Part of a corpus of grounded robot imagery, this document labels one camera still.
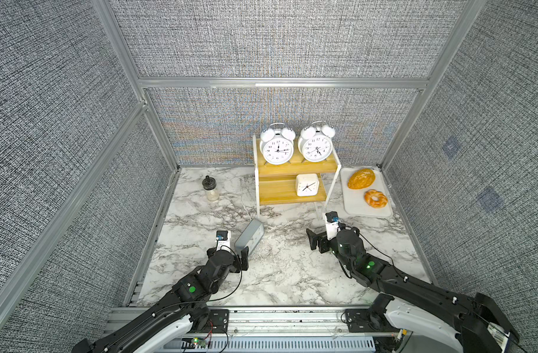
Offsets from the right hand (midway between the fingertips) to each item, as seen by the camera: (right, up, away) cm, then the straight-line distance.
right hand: (318, 221), depth 81 cm
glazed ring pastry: (+35, +7, +23) cm, 43 cm away
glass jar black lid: (-45, +13, +18) cm, 50 cm away
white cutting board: (+22, +6, +23) cm, 32 cm away
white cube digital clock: (-3, +14, +5) cm, 15 cm away
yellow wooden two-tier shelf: (-15, +14, +9) cm, 23 cm away
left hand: (-28, -9, -1) cm, 30 cm away
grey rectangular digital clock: (-25, -6, +4) cm, 26 cm away
